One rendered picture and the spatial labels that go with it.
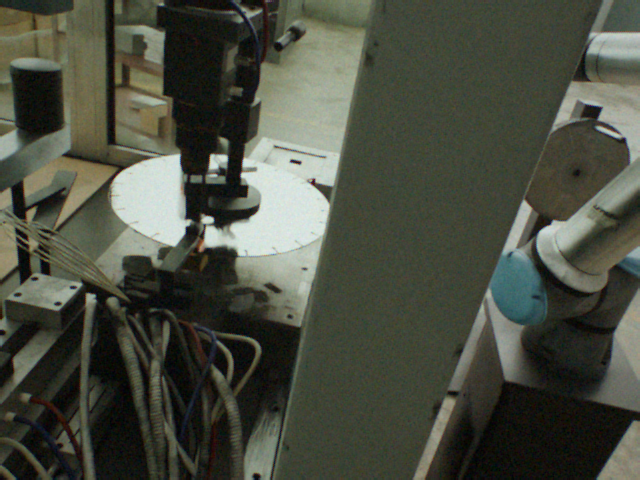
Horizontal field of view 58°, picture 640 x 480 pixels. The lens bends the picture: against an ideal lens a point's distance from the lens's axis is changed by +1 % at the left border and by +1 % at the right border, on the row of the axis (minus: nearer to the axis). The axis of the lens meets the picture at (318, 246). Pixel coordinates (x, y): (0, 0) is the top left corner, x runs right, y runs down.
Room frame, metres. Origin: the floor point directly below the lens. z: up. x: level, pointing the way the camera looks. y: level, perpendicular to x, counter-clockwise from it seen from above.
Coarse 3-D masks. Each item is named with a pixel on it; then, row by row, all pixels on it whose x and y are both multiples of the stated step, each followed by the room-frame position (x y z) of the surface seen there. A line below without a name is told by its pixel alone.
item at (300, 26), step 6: (294, 24) 0.75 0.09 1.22; (300, 24) 0.76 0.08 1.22; (288, 30) 0.74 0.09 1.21; (294, 30) 0.74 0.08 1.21; (300, 30) 0.75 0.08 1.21; (306, 30) 0.76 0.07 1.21; (288, 36) 0.72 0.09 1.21; (294, 36) 0.73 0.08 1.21; (300, 36) 0.74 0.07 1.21; (276, 42) 0.70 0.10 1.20; (282, 42) 0.70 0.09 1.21; (288, 42) 0.71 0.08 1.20; (276, 48) 0.70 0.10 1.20; (282, 48) 0.70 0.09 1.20
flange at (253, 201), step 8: (248, 184) 0.82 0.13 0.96; (248, 192) 0.79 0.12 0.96; (256, 192) 0.80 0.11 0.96; (216, 200) 0.74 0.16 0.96; (224, 200) 0.74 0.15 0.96; (232, 200) 0.75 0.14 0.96; (240, 200) 0.76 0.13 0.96; (248, 200) 0.76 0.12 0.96; (256, 200) 0.77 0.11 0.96; (208, 208) 0.72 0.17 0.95; (216, 208) 0.72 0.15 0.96; (224, 208) 0.72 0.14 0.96; (232, 208) 0.73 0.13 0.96; (240, 208) 0.73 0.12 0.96; (248, 208) 0.74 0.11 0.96; (256, 208) 0.76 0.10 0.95
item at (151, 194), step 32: (160, 160) 0.86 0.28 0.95; (224, 160) 0.92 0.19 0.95; (128, 192) 0.73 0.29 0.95; (160, 192) 0.75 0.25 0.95; (288, 192) 0.84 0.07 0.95; (128, 224) 0.64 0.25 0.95; (160, 224) 0.66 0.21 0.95; (192, 224) 0.68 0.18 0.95; (224, 224) 0.69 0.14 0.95; (256, 224) 0.71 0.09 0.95; (288, 224) 0.73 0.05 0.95; (320, 224) 0.75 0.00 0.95; (256, 256) 0.63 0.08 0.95
